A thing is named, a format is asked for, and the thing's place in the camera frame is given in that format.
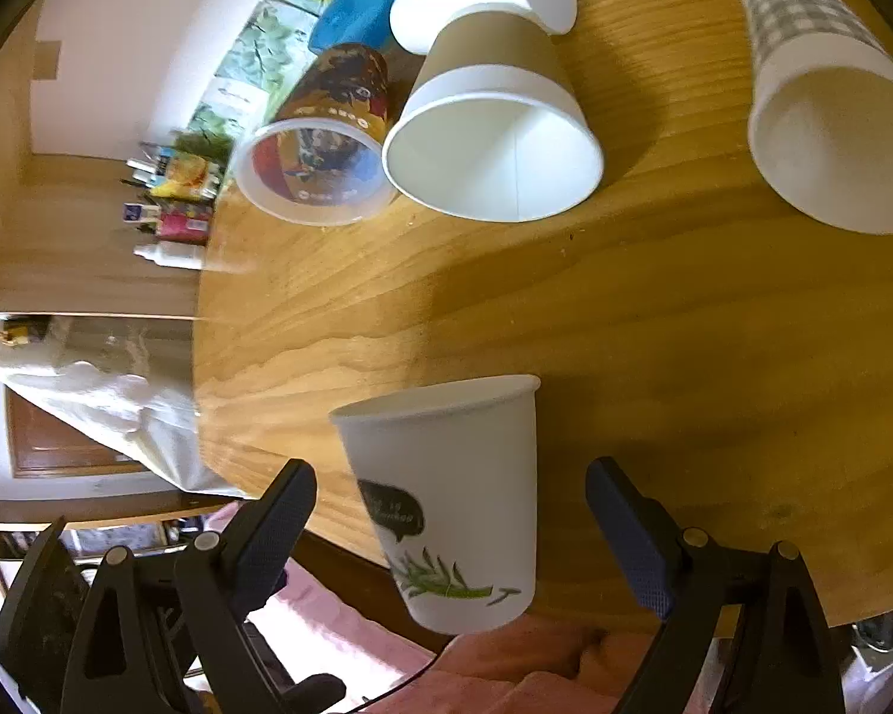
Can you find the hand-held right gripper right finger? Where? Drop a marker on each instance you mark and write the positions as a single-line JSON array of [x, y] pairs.
[[640, 558]]

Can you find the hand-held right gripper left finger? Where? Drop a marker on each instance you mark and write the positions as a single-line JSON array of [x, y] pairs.
[[266, 543]]

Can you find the white cup with leaf print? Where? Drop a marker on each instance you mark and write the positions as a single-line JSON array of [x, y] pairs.
[[454, 461]]

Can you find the clear plastic cup brown print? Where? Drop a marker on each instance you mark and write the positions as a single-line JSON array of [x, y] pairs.
[[342, 82]]

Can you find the brown banded paper cup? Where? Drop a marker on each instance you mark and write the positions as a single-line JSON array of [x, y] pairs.
[[491, 52]]

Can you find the blue cup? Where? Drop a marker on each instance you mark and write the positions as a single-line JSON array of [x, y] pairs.
[[364, 4]]

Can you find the grey checkered paper cup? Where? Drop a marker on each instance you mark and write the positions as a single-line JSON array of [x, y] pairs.
[[796, 15]]

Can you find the pink cloth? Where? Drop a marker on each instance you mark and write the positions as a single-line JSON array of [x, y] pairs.
[[342, 632]]

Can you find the wooden cabinet door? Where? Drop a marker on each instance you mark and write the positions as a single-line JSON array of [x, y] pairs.
[[67, 439]]

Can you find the white cloth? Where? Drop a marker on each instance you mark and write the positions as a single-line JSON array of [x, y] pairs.
[[82, 394]]

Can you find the dark object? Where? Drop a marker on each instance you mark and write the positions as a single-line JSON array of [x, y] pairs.
[[878, 639]]

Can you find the white squeeze bottle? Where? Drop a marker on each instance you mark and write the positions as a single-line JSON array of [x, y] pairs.
[[167, 256]]

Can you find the red packet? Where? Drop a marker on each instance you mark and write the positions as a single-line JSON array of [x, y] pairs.
[[182, 224]]

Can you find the yellow snack packet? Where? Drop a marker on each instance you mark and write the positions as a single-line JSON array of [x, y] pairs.
[[186, 175]]

